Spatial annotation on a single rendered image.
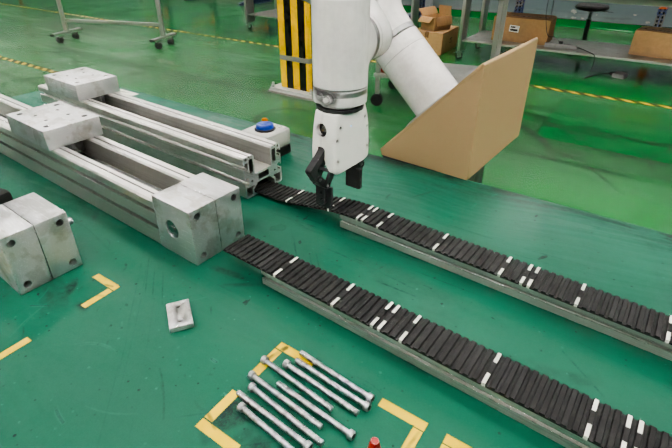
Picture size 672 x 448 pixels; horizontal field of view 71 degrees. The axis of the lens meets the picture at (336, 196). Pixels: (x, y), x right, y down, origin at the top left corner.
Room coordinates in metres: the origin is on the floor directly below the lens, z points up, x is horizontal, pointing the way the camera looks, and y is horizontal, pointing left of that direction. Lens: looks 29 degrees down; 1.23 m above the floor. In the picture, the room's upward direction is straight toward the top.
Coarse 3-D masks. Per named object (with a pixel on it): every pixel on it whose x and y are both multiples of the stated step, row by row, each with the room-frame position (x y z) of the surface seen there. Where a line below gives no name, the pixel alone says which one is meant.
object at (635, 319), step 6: (630, 306) 0.45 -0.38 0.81; (636, 306) 0.45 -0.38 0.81; (642, 306) 0.45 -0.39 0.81; (630, 312) 0.44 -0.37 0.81; (636, 312) 0.44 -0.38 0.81; (642, 312) 0.44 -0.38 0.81; (630, 318) 0.43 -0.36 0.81; (636, 318) 0.43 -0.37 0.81; (642, 318) 0.43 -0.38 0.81; (624, 324) 0.42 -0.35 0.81; (630, 324) 0.42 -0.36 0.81; (636, 324) 0.42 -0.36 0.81; (642, 324) 0.42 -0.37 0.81; (636, 330) 0.41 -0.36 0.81; (642, 330) 0.41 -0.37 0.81
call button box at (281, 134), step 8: (248, 128) 1.00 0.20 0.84; (280, 128) 1.00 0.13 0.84; (288, 128) 1.01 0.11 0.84; (264, 136) 0.95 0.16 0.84; (272, 136) 0.96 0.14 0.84; (280, 136) 0.98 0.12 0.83; (288, 136) 1.00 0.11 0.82; (280, 144) 0.98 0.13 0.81; (288, 144) 1.00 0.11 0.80; (280, 152) 0.98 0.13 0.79; (288, 152) 1.00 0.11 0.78
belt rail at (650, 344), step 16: (352, 224) 0.68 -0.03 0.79; (384, 240) 0.63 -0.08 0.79; (400, 240) 0.62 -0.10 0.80; (416, 256) 0.60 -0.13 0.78; (432, 256) 0.59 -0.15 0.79; (464, 272) 0.55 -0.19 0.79; (480, 272) 0.54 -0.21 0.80; (496, 288) 0.52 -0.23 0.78; (512, 288) 0.51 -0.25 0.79; (544, 304) 0.48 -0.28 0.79; (560, 304) 0.47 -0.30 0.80; (576, 320) 0.46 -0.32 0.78; (592, 320) 0.45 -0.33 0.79; (608, 320) 0.44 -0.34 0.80; (624, 336) 0.42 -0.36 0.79; (640, 336) 0.42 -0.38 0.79; (656, 352) 0.40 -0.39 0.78
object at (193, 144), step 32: (64, 96) 1.17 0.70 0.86; (128, 96) 1.16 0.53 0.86; (128, 128) 1.01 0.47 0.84; (160, 128) 0.94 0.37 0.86; (192, 128) 0.98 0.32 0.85; (224, 128) 0.94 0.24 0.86; (160, 160) 0.94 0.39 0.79; (192, 160) 0.87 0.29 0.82; (224, 160) 0.83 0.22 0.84; (256, 160) 0.86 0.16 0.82
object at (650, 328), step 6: (648, 312) 0.44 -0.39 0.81; (654, 312) 0.44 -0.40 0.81; (660, 312) 0.44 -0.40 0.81; (648, 318) 0.43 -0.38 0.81; (654, 318) 0.43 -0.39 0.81; (660, 318) 0.43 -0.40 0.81; (648, 324) 0.42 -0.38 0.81; (654, 324) 0.42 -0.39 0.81; (660, 324) 0.42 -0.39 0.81; (648, 330) 0.41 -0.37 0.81; (654, 330) 0.41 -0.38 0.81; (660, 330) 0.41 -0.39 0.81; (654, 336) 0.40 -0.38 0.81; (660, 336) 0.40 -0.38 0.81
